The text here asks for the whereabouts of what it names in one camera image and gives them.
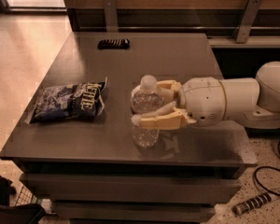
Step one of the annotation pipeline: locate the black cable on floor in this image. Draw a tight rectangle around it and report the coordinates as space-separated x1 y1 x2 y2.
252 135 280 199

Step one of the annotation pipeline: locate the right metal bracket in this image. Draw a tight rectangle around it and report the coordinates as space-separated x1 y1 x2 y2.
235 0 263 44

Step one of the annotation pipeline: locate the clear plastic water bottle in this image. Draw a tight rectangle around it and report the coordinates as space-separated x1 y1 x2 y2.
131 75 163 148

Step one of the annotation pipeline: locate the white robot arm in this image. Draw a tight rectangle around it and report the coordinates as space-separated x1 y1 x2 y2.
132 62 280 130

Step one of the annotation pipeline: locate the metal bracket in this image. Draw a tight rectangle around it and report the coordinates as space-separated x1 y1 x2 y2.
235 0 263 44
103 0 119 32

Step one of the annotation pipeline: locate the blue kettle chips bag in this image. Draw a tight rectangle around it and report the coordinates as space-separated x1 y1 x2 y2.
25 78 107 124

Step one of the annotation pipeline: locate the striped wrapped bar on floor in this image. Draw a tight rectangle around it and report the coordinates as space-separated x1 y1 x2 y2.
231 193 272 216

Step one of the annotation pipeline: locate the left metal bracket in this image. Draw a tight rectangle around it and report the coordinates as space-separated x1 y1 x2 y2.
103 0 119 32

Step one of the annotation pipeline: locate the grey drawer cabinet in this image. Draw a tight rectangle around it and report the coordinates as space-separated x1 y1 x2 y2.
0 33 257 224

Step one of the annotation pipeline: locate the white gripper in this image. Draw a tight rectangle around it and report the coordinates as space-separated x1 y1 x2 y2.
131 77 226 131

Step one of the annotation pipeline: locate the black rxbar chocolate bar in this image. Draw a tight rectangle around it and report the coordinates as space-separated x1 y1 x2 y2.
97 38 130 49

